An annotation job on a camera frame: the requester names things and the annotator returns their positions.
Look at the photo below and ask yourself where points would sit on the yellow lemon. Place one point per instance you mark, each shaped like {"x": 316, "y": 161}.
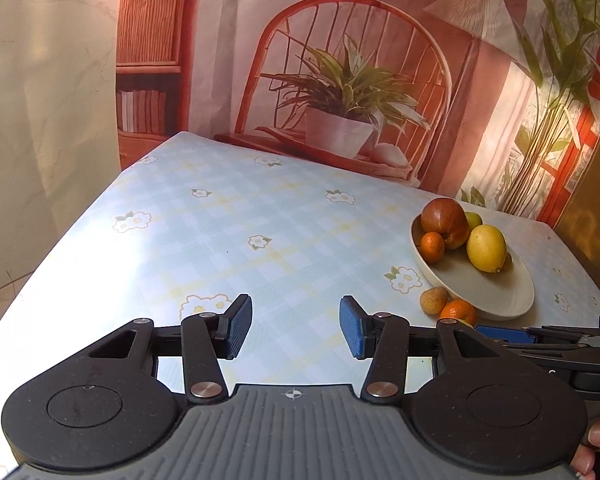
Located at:
{"x": 486, "y": 247}

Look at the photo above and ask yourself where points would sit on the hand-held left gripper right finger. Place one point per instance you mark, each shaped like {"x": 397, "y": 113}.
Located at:
{"x": 352, "y": 327}

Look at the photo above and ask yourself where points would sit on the small orange tangerine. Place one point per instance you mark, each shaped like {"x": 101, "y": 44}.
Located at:
{"x": 432, "y": 247}
{"x": 460, "y": 310}

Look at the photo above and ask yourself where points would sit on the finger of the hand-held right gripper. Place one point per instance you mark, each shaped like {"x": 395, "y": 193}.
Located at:
{"x": 502, "y": 334}
{"x": 540, "y": 351}

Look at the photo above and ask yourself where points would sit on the small brown kiwi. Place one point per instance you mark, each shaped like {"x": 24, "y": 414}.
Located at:
{"x": 432, "y": 300}

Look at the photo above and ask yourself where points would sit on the green orange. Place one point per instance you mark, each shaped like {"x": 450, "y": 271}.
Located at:
{"x": 474, "y": 220}

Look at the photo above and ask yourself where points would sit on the printed room backdrop cloth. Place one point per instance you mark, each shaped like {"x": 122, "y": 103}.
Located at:
{"x": 230, "y": 60}

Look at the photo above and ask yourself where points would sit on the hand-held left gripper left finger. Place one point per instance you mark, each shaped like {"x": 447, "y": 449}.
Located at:
{"x": 239, "y": 327}

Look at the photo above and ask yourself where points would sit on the red apple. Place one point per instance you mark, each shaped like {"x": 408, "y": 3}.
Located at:
{"x": 442, "y": 220}

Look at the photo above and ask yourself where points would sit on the cream round plate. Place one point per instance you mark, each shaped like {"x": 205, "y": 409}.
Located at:
{"x": 500, "y": 295}

